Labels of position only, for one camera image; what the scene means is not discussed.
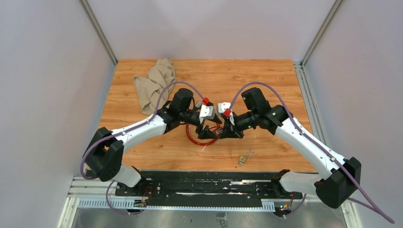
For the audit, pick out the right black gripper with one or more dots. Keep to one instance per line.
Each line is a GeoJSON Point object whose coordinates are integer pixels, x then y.
{"type": "Point", "coordinates": [229, 131]}

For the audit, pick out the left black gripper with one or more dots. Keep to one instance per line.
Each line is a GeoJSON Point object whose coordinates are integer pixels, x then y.
{"type": "Point", "coordinates": [206, 133]}

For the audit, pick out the red cable lock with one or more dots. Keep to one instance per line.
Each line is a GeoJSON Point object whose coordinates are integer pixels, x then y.
{"type": "Point", "coordinates": [199, 142]}

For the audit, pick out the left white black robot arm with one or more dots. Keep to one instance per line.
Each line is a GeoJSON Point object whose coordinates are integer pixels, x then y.
{"type": "Point", "coordinates": [104, 154]}

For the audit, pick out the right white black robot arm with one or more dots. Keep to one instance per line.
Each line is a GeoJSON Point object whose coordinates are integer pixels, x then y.
{"type": "Point", "coordinates": [336, 176]}

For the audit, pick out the brass padlock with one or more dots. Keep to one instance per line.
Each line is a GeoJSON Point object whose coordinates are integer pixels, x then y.
{"type": "Point", "coordinates": [244, 158]}

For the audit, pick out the beige cloth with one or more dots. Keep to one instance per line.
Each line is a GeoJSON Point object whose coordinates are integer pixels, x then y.
{"type": "Point", "coordinates": [149, 88]}

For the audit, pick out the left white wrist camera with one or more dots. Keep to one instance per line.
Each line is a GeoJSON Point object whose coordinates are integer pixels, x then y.
{"type": "Point", "coordinates": [206, 110]}

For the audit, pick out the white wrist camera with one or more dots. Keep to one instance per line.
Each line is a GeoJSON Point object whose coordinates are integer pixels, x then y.
{"type": "Point", "coordinates": [206, 110]}
{"type": "Point", "coordinates": [225, 112]}

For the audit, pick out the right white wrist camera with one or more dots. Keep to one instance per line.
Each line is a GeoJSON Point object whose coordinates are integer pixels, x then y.
{"type": "Point", "coordinates": [225, 112]}

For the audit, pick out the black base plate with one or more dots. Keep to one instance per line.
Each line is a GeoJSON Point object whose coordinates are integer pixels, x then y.
{"type": "Point", "coordinates": [209, 190]}

